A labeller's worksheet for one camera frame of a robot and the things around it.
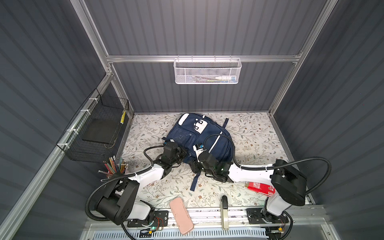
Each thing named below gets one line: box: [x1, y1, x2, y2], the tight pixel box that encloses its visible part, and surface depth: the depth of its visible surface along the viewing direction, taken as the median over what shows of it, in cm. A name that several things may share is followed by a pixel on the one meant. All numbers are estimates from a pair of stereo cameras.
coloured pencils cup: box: [98, 155, 129, 179], surface depth 80 cm
